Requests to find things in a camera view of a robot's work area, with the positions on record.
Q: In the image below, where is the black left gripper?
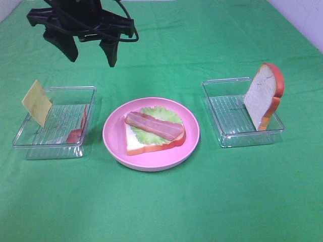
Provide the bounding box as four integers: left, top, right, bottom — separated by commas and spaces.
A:
27, 1, 135, 67

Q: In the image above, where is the yellow cheese slice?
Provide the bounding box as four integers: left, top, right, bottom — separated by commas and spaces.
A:
22, 80, 52, 128

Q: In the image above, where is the bacon strip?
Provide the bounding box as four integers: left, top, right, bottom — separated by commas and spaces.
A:
67, 104, 87, 144
125, 111, 185, 141

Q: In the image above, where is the green lettuce leaf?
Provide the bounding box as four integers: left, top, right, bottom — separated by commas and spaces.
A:
126, 106, 183, 145

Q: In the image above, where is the bread slice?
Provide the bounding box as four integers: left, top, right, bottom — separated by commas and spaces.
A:
243, 63, 285, 131
124, 116, 186, 155

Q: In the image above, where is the clear left plastic tray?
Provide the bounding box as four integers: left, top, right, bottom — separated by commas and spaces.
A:
13, 86, 96, 160

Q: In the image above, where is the clear plastic tray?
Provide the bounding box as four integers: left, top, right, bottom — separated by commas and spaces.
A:
13, 86, 96, 160
202, 77, 284, 148

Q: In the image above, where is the pink round plate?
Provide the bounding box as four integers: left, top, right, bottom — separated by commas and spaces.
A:
102, 97, 200, 172

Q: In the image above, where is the clear right plastic tray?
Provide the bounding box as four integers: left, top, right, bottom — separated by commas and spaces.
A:
202, 77, 284, 148

